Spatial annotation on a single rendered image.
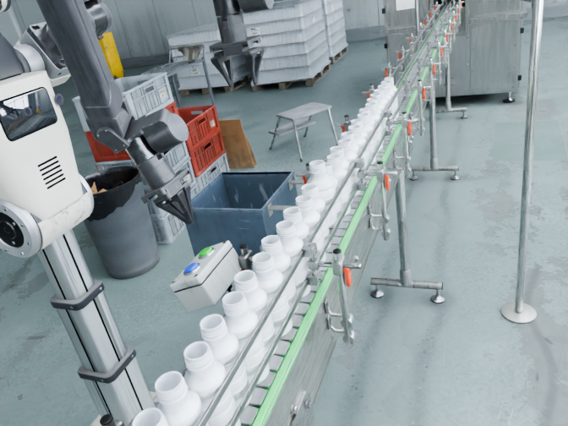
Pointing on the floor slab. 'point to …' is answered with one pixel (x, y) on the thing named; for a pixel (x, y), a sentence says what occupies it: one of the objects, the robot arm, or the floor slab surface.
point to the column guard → (111, 55)
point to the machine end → (467, 45)
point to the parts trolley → (180, 71)
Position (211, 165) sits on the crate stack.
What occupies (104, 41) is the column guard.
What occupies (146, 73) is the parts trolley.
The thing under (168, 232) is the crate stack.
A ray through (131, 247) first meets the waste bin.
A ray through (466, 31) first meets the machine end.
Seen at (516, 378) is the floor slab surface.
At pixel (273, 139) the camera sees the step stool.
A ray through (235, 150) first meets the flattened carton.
